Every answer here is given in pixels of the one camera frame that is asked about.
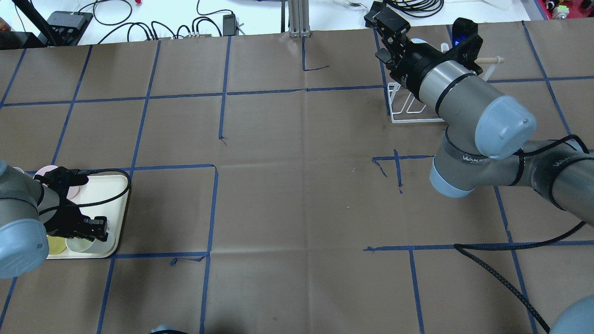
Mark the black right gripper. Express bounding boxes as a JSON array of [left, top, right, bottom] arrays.
[[374, 8, 446, 98]]

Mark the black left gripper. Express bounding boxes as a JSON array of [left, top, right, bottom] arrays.
[[45, 197, 110, 242]]

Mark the cream cup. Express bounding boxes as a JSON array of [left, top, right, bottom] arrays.
[[65, 233, 116, 254]]

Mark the light blue ikea cup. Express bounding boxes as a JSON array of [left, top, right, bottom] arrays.
[[410, 38, 430, 47]]

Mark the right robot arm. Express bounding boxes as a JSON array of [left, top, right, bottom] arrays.
[[364, 2, 593, 249]]

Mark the yellow cup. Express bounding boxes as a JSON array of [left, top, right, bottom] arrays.
[[47, 235, 67, 255]]

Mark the cream plastic tray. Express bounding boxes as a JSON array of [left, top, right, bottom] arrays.
[[47, 174, 129, 260]]

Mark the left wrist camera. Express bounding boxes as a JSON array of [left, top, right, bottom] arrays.
[[33, 167, 90, 198]]

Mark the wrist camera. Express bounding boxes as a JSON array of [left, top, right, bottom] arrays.
[[445, 17, 483, 75], [33, 167, 90, 198]]

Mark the white wire cup rack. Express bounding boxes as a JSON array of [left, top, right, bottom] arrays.
[[386, 56, 506, 123]]

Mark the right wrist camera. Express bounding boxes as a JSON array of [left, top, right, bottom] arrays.
[[445, 17, 483, 75]]

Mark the aluminium frame post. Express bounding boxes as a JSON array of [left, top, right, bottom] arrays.
[[288, 0, 310, 38]]

